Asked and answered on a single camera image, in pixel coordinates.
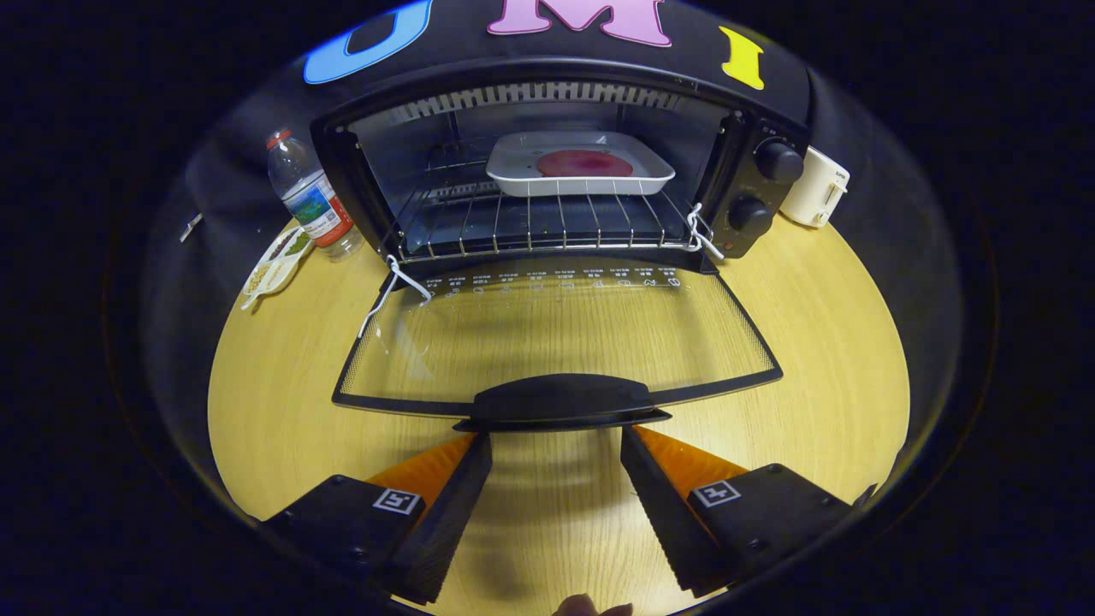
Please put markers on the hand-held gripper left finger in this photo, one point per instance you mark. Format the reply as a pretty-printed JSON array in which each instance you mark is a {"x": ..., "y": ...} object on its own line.
[{"x": 445, "y": 522}]

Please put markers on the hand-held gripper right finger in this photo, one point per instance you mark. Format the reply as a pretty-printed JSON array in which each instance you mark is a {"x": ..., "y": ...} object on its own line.
[{"x": 663, "y": 513}]

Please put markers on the black toaster oven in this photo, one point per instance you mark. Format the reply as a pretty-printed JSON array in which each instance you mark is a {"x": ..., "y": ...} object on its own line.
[{"x": 744, "y": 184}]

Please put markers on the pink ham slice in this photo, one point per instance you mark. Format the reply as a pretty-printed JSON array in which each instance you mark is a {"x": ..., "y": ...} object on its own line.
[{"x": 586, "y": 163}]

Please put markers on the white square plate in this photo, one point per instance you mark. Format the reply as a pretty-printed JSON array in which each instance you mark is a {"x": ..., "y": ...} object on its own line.
[{"x": 513, "y": 158}]

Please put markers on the white pop-up toaster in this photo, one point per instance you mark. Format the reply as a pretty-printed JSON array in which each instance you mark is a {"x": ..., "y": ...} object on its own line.
[{"x": 813, "y": 184}]

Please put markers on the white divided snack dish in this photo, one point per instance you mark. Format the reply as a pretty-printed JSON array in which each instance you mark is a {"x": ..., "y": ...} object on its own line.
[{"x": 274, "y": 269}]

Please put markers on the clear plastic water bottle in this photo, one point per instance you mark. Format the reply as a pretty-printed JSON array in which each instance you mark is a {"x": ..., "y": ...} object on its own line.
[{"x": 312, "y": 197}]

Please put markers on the small metal clip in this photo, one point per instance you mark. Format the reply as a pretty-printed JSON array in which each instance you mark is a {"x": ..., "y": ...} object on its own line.
[{"x": 192, "y": 228}]

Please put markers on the black backdrop cloth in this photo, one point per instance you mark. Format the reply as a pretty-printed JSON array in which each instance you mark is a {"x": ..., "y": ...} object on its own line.
[{"x": 222, "y": 171}]

